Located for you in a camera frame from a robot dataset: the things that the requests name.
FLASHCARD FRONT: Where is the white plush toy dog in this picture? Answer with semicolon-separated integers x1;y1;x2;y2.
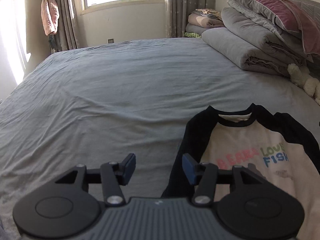
287;63;320;105

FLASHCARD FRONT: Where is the beige black raglan bear shirt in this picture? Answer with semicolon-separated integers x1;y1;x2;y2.
163;104;319;239

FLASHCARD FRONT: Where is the grey bed sheet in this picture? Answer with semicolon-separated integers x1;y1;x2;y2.
1;38;319;239

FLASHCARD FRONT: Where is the pink hanging cloth bag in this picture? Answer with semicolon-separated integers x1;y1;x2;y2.
41;0;60;36

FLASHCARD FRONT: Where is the grey window curtain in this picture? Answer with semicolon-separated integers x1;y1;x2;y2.
165;0;215;38
49;0;80;52

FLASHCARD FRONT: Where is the light grey patterned quilt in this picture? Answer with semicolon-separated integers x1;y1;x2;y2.
227;0;302;43

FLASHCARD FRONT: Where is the grey right window curtain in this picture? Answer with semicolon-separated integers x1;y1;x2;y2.
165;0;215;38

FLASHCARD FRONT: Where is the lower folded grey quilt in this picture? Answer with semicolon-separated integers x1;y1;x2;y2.
202;27;290;77

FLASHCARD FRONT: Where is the grey left window curtain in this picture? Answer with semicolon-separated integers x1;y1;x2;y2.
49;0;80;52

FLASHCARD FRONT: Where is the folded grey quilt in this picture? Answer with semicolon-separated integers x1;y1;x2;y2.
221;8;307;66
202;27;290;77

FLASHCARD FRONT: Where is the upper folded grey quilt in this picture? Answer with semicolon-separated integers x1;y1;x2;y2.
221;8;307;66

